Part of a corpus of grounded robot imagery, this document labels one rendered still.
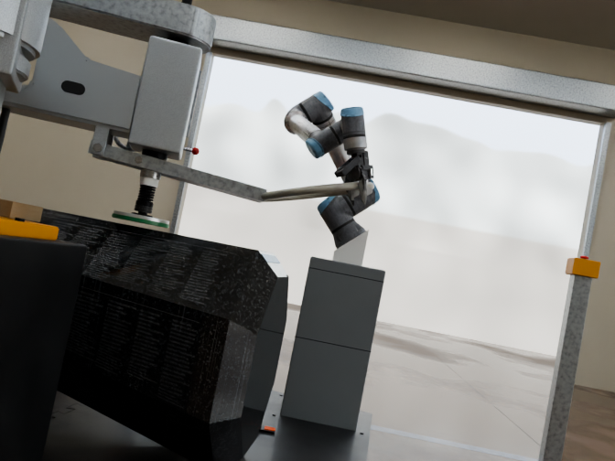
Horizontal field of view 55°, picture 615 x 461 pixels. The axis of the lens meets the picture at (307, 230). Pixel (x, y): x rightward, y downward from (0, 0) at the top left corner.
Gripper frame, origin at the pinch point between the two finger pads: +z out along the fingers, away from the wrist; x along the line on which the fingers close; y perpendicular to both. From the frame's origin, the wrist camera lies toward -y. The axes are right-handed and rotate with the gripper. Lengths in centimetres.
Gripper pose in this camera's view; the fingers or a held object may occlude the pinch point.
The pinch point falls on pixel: (357, 201)
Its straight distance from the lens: 229.8
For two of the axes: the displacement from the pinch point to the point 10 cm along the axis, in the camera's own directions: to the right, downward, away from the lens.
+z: 1.0, 9.9, 0.1
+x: -6.6, 0.6, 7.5
